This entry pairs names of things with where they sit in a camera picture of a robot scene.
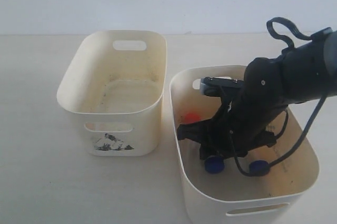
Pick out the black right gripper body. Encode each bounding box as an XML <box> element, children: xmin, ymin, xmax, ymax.
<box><xmin>176</xmin><ymin>87</ymin><xmax>277</xmax><ymax>160</ymax></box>

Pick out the blue-capped tube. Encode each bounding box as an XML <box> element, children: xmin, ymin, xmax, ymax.
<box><xmin>249</xmin><ymin>160</ymin><xmax>271</xmax><ymax>177</ymax></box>
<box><xmin>204</xmin><ymin>156</ymin><xmax>225</xmax><ymax>174</ymax></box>

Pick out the orange-capped tube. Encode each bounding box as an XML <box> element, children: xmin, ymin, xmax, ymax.
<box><xmin>182</xmin><ymin>112</ymin><xmax>201</xmax><ymax>124</ymax></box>

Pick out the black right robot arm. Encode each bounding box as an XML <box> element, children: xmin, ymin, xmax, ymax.
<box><xmin>177</xmin><ymin>29</ymin><xmax>336</xmax><ymax>159</ymax></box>

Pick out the cream plastic bin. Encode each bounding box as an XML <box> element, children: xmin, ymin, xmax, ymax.
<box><xmin>56</xmin><ymin>30</ymin><xmax>167</xmax><ymax>156</ymax></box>
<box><xmin>170</xmin><ymin>65</ymin><xmax>320</xmax><ymax>223</ymax></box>

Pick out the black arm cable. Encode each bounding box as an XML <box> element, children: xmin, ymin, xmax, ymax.
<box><xmin>231</xmin><ymin>17</ymin><xmax>327</xmax><ymax>177</ymax></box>

